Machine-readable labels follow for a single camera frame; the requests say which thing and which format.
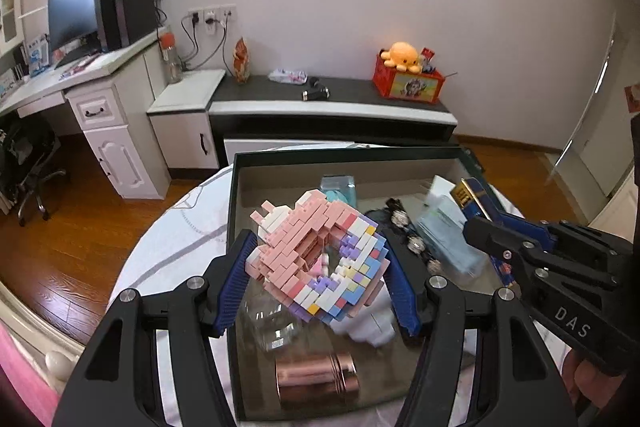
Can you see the red toy crate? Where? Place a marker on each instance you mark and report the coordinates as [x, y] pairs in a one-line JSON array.
[[406, 86]]

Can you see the pink pastel block donut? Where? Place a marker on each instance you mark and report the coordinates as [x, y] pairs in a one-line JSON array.
[[321, 259]]

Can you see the teal oval clear case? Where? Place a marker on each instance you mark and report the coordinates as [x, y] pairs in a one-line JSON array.
[[339, 189]]

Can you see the white plastic dryer shell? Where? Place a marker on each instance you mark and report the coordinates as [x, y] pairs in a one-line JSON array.
[[374, 323]]

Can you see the white desk with drawers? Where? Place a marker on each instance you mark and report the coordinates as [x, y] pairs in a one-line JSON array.
[[110, 98]]

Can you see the packet on cabinet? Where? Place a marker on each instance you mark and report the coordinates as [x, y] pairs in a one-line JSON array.
[[296, 77]]

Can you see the white wall power outlet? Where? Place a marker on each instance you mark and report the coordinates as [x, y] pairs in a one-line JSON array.
[[213, 19]]

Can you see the clear dental flosser box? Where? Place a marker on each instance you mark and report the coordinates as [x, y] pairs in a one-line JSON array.
[[441, 226]]

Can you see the black office chair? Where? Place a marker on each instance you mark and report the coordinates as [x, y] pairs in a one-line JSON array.
[[28, 146]]

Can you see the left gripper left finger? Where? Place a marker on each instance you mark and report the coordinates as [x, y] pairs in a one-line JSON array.
[[151, 351]]

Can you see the orange snack bag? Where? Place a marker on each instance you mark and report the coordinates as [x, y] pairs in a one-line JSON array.
[[241, 61]]

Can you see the orange octopus plush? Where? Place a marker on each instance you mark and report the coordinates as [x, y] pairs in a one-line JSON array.
[[403, 57]]

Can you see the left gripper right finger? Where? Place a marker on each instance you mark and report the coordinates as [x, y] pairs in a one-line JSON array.
[[515, 380]]

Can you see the small black device on cabinet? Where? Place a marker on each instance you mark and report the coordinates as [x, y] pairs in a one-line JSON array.
[[316, 91]]

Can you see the orange cap water bottle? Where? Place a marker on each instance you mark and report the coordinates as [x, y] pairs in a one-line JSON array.
[[171, 57]]

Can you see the clear plastic bag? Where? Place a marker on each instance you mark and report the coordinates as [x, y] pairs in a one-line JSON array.
[[272, 324]]

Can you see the blue yellow small box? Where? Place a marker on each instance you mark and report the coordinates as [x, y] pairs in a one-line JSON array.
[[474, 201]]

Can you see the black white TV cabinet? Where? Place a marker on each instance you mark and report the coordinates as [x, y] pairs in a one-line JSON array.
[[204, 121]]

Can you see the black computer monitor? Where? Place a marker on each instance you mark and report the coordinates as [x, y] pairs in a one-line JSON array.
[[70, 20]]

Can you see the person's right hand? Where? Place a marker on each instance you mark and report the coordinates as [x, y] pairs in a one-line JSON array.
[[581, 377]]

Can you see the black computer tower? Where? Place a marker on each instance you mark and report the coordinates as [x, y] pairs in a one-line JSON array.
[[121, 23]]

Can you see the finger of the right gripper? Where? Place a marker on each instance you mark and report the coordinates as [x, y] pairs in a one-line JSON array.
[[500, 243], [560, 238]]

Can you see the white glass-door cabinet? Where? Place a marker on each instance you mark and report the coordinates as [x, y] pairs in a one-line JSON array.
[[12, 33]]

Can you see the green pink storage box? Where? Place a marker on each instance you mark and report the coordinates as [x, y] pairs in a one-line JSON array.
[[281, 177]]

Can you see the rose gold metal tin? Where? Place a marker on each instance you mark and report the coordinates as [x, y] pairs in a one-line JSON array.
[[329, 378]]

